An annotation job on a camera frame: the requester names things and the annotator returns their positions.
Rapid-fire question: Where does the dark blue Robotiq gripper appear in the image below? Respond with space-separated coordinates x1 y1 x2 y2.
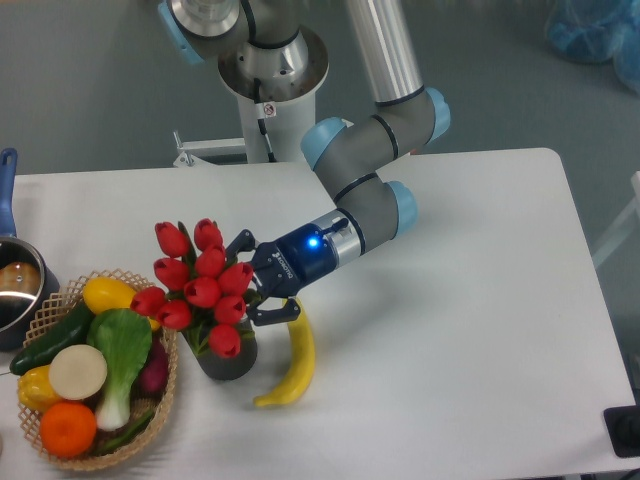
225 224 344 327

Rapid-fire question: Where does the red tulip bouquet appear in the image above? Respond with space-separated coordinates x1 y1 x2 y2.
130 218 253 360

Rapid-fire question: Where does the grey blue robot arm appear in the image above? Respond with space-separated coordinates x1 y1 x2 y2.
158 1 450 326

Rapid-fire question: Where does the dark grey ribbed vase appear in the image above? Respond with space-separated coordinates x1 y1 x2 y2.
182 318 258 381

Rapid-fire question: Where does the yellow banana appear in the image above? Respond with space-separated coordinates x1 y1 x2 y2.
253 304 316 408

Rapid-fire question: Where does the green bok choy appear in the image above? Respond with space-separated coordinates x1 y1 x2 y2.
87 309 152 432

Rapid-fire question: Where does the purple sweet potato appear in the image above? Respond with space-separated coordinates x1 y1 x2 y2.
138 337 169 395

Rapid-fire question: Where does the yellow squash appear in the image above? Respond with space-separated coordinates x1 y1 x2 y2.
82 276 152 315

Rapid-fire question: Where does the green chili pepper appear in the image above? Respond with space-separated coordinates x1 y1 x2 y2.
93 410 155 456

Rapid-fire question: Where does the dark green cucumber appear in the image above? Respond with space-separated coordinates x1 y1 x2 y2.
9 301 95 376

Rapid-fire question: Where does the white round radish slice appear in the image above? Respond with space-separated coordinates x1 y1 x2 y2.
49 344 107 401

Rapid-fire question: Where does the woven wicker basket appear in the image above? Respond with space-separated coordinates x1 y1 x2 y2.
18 269 178 472

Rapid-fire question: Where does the orange fruit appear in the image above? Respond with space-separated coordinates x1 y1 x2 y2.
39 402 97 458

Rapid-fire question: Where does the yellow bell pepper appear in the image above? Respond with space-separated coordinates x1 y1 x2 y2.
18 365 62 413

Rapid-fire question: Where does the black device at table edge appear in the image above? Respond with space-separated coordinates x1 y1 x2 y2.
603 405 639 458

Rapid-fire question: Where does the blue plastic bag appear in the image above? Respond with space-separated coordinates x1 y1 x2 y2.
544 1 639 93

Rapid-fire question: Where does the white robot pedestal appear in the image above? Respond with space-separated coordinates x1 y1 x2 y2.
174 26 329 166

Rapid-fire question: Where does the blue handled saucepan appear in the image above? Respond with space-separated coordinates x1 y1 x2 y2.
1 148 59 352

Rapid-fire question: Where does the white frame at right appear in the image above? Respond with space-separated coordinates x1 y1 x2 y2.
591 171 639 270

